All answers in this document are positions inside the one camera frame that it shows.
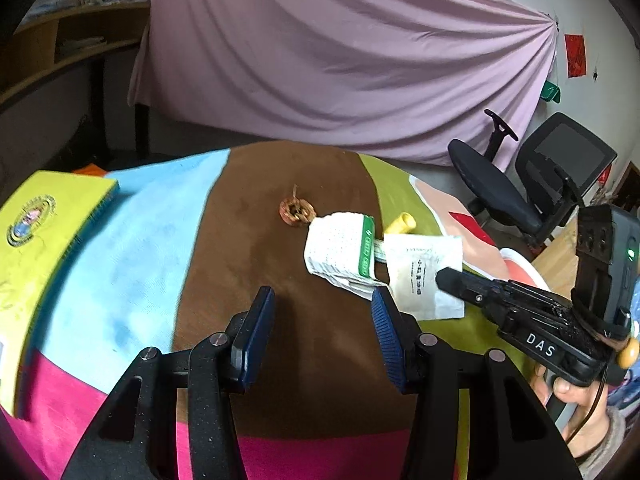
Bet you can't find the wooden desk shelf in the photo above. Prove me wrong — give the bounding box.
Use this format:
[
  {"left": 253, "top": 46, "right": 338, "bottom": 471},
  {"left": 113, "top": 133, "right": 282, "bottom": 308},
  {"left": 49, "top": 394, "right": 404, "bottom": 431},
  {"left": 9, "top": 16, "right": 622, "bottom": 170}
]
[{"left": 0, "top": 0, "right": 151, "bottom": 161}]

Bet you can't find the black office chair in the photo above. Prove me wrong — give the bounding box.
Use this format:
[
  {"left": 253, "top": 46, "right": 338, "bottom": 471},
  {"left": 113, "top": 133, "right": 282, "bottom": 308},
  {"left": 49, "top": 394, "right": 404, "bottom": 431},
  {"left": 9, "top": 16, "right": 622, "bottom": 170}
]
[{"left": 447, "top": 109, "right": 618, "bottom": 251}]

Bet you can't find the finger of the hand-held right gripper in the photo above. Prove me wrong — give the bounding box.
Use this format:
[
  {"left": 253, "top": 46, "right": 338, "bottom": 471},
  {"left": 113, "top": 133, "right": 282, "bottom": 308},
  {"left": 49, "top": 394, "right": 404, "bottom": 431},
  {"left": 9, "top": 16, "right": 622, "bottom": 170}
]
[{"left": 436, "top": 266, "right": 576, "bottom": 331}]

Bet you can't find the orange brown ring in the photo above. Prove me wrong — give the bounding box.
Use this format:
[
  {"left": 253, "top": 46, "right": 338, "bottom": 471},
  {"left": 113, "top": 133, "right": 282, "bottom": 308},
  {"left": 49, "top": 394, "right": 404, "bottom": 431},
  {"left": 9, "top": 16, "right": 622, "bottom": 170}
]
[{"left": 279, "top": 185, "right": 317, "bottom": 228}]

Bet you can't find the white paper sachet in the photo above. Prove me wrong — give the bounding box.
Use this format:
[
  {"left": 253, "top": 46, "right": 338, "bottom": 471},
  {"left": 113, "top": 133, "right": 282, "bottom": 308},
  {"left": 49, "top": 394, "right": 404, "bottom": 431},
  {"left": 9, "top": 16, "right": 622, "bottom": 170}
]
[{"left": 384, "top": 235, "right": 467, "bottom": 321}]

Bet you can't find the red paper poster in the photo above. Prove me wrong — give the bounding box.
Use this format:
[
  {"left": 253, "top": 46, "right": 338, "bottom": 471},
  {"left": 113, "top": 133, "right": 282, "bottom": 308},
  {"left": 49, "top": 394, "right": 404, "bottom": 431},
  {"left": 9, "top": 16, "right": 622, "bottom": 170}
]
[{"left": 565, "top": 34, "right": 587, "bottom": 78}]

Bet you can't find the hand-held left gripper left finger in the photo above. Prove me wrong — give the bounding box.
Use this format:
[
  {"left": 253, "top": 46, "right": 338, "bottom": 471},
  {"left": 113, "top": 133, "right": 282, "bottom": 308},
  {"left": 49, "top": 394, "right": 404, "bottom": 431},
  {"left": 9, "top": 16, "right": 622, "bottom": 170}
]
[{"left": 60, "top": 285, "right": 277, "bottom": 480}]

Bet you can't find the person's right hand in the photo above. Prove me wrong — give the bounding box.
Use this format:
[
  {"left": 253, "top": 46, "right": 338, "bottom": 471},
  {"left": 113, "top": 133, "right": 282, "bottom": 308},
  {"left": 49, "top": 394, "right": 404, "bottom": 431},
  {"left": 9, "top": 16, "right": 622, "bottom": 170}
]
[{"left": 530, "top": 362, "right": 610, "bottom": 458}]

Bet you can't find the wooden board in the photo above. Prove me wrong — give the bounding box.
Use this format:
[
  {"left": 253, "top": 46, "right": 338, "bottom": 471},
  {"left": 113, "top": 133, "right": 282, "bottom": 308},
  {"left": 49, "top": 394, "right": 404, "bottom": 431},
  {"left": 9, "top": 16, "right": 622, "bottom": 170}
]
[{"left": 532, "top": 210, "right": 581, "bottom": 286}]

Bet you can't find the orange bucket with white rim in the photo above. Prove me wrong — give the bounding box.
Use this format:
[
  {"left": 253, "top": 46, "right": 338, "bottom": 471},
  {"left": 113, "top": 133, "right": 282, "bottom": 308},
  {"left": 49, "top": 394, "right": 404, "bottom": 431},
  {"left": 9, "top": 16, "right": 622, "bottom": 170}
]
[{"left": 499, "top": 247, "right": 551, "bottom": 292}]

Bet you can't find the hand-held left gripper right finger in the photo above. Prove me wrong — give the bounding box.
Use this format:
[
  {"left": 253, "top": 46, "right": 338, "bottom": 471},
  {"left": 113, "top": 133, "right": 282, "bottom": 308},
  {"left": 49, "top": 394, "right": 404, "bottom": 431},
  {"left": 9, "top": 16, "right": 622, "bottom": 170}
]
[{"left": 371, "top": 287, "right": 583, "bottom": 480}]

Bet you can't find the stack of papers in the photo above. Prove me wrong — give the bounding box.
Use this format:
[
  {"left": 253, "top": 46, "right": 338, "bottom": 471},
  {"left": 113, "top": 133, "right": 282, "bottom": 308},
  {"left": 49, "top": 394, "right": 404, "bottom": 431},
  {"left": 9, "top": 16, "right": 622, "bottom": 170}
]
[{"left": 60, "top": 36, "right": 106, "bottom": 56}]

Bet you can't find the yellow book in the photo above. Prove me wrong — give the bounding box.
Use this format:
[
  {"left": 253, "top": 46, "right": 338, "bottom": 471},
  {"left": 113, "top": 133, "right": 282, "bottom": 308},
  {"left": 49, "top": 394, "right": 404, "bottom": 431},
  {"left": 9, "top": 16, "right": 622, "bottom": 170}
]
[{"left": 0, "top": 170, "right": 121, "bottom": 420}]

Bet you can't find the small yellow tube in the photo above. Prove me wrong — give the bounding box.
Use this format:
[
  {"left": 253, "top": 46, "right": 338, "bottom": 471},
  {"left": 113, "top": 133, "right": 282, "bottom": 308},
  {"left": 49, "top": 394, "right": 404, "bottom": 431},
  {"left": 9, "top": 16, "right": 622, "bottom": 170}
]
[{"left": 382, "top": 213, "right": 417, "bottom": 236}]

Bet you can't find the pink hanging sheet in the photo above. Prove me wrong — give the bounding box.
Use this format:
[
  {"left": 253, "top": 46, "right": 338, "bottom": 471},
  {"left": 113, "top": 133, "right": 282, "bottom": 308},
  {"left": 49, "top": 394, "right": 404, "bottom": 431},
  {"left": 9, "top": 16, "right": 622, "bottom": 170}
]
[{"left": 127, "top": 0, "right": 558, "bottom": 171}]

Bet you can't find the colourful patchwork blanket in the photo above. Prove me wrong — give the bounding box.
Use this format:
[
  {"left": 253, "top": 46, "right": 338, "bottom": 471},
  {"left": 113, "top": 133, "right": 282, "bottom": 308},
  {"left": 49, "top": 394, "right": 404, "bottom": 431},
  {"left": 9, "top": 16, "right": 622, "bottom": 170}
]
[{"left": 0, "top": 141, "right": 551, "bottom": 480}]

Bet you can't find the white medicine box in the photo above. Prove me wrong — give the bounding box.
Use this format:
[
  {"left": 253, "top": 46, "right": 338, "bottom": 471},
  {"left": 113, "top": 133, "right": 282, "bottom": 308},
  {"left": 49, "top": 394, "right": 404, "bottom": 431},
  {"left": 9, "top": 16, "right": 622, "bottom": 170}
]
[{"left": 303, "top": 211, "right": 388, "bottom": 297}]

